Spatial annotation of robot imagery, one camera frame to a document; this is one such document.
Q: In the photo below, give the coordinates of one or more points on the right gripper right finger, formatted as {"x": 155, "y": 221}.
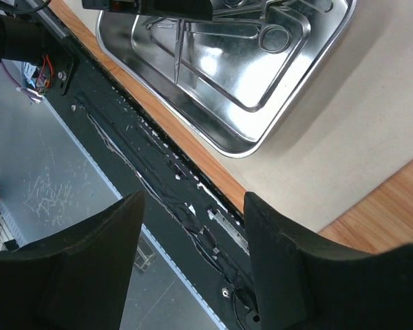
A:
{"x": 305, "y": 281}

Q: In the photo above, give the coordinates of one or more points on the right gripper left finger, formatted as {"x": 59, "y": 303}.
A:
{"x": 77, "y": 278}

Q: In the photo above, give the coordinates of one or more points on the stainless steel tray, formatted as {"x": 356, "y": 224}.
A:
{"x": 229, "y": 91}

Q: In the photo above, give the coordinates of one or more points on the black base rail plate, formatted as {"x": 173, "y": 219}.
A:
{"x": 135, "y": 142}

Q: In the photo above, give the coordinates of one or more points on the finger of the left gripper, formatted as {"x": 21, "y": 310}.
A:
{"x": 201, "y": 10}

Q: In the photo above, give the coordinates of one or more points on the beige cloth wrap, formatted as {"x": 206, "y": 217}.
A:
{"x": 351, "y": 129}

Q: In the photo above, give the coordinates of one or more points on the steel hemostat clamp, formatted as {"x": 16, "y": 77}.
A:
{"x": 271, "y": 38}

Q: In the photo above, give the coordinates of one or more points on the steel scalpel handle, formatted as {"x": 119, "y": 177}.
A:
{"x": 180, "y": 30}

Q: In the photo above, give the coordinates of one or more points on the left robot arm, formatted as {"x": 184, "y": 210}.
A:
{"x": 25, "y": 41}

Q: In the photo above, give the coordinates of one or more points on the steel surgical scissors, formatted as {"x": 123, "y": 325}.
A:
{"x": 263, "y": 6}

